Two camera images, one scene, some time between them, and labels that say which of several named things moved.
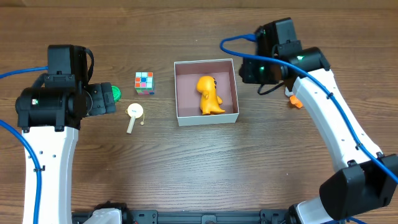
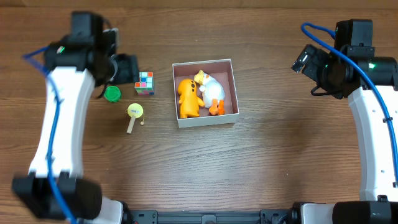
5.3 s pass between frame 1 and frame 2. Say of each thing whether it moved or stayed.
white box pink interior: stayed
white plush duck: moved
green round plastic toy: stayed
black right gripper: moved
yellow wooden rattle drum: stayed
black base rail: stayed
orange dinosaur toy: moved
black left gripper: moved
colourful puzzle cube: stayed
